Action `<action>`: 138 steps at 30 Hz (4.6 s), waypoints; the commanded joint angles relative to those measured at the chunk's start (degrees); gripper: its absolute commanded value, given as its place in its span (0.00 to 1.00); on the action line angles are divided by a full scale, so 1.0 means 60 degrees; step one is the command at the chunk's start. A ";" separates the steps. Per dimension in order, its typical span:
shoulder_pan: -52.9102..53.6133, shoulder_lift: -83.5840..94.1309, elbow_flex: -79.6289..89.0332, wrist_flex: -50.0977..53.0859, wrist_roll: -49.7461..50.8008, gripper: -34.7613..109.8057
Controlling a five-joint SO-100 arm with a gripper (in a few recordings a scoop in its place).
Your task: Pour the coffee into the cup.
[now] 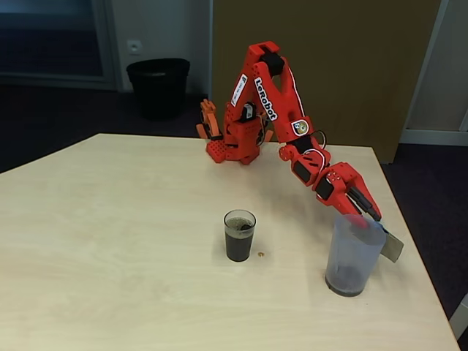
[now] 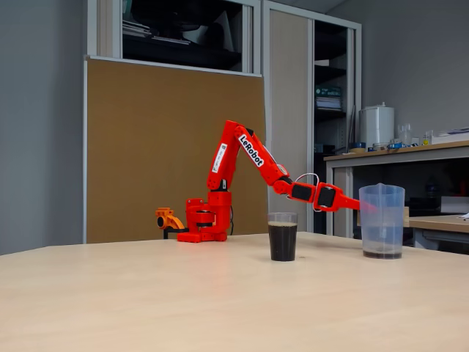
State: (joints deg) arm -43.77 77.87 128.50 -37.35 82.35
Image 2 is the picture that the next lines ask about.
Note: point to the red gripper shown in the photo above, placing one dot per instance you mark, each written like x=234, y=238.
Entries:
x=327, y=198

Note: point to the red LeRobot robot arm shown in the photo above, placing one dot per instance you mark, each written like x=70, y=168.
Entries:
x=264, y=165

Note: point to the clear glass beaker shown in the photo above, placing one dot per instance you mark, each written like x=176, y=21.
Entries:
x=405, y=133

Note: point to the grey workbench with wooden top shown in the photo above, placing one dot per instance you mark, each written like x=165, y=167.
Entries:
x=403, y=152

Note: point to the orange table clamp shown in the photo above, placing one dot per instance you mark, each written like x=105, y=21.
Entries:
x=166, y=220

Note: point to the pile of documents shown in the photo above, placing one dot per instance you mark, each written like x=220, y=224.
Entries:
x=450, y=137

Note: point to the low desk with wooden top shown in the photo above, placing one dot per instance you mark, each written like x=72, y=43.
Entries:
x=432, y=221

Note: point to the white flat box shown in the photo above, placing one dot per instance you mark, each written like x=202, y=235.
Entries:
x=456, y=205

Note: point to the stack of papers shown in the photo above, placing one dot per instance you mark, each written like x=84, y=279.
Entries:
x=328, y=103

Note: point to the small yellow bottle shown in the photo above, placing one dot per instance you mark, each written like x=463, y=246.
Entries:
x=427, y=139

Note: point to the clear drinking glass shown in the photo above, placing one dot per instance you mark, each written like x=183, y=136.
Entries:
x=282, y=242

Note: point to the green box file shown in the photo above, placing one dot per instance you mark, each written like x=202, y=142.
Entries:
x=328, y=91

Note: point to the blue tape roll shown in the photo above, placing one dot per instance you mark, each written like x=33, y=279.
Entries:
x=358, y=145
x=396, y=146

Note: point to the stack of grey books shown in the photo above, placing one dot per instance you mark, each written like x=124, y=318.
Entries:
x=136, y=29

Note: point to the white cylindrical appliance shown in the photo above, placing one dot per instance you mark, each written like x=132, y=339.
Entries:
x=376, y=124

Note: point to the brown pin board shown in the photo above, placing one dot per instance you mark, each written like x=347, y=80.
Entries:
x=146, y=146

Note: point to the grey shelving cabinet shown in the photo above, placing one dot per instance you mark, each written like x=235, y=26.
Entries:
x=289, y=110

